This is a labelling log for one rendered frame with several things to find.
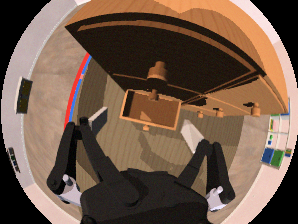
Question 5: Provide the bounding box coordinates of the brown wooden chest of drawers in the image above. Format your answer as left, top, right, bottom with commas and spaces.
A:
64, 0, 289, 114

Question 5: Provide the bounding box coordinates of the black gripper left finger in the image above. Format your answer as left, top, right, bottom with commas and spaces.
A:
46, 107, 139, 207

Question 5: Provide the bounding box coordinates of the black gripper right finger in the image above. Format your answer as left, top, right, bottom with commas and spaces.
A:
161, 119, 235, 212

